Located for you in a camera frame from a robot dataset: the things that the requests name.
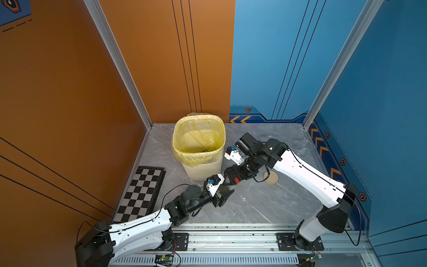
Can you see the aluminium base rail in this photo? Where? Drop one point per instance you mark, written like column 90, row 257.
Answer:
column 257, row 245

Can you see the black white checkerboard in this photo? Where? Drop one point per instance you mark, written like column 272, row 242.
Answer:
column 140, row 195

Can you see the green circuit board right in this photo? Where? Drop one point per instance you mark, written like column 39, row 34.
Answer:
column 313, row 259

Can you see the aluminium corner post left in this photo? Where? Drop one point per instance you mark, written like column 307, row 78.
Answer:
column 99, row 18

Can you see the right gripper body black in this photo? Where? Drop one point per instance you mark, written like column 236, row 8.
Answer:
column 243, row 171

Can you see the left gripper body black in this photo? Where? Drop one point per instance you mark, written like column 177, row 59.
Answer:
column 214, row 201

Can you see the beige jar lid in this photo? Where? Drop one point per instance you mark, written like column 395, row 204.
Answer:
column 270, row 178

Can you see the green circuit board left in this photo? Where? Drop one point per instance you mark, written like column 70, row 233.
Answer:
column 164, row 260

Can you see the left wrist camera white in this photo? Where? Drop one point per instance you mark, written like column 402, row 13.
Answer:
column 212, row 184

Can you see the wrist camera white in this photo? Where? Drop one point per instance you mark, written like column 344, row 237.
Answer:
column 212, row 184
column 233, row 154

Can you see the green circuit board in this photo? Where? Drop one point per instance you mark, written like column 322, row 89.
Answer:
column 313, row 259
column 164, row 260

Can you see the aluminium corner post right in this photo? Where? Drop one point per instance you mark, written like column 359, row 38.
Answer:
column 359, row 29

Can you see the aluminium corner post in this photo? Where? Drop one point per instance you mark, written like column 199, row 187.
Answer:
column 99, row 18
column 359, row 29

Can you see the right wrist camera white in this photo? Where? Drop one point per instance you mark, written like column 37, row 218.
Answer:
column 233, row 154

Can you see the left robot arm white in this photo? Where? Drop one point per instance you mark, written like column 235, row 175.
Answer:
column 105, row 244

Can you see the cream waste basket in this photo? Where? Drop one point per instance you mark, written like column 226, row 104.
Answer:
column 205, row 160

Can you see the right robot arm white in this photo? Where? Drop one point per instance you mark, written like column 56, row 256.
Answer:
column 338, row 199

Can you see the glass jar red lid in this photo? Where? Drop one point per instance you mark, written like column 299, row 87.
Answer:
column 225, row 187

